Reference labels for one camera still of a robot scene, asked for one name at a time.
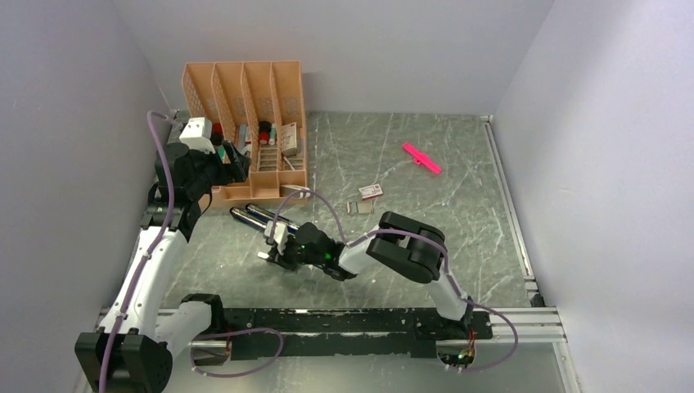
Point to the red black bottle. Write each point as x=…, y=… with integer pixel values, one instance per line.
x=217, y=135
x=264, y=132

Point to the white grey stapler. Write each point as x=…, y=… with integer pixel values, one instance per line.
x=296, y=191

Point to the red black bottle left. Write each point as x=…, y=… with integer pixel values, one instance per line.
x=217, y=135

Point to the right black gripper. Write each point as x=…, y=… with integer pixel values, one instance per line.
x=283, y=259

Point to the red white staple box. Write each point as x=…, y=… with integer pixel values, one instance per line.
x=371, y=191

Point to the grey stapler in organizer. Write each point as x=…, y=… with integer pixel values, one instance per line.
x=244, y=142

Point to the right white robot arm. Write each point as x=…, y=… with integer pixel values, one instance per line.
x=412, y=249

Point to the white box in organizer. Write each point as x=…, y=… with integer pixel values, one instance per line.
x=290, y=139

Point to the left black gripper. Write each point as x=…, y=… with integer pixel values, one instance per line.
x=226, y=175

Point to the blue stapler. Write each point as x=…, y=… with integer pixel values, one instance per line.
x=266, y=216
x=247, y=218

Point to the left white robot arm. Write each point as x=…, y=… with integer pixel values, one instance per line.
x=133, y=348

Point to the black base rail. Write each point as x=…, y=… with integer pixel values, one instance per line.
x=253, y=333

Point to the red black bottle right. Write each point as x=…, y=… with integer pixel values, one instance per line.
x=264, y=132

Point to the pink plastic clip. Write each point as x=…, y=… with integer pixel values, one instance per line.
x=421, y=158

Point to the orange plastic desk organizer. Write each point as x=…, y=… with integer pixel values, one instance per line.
x=245, y=92

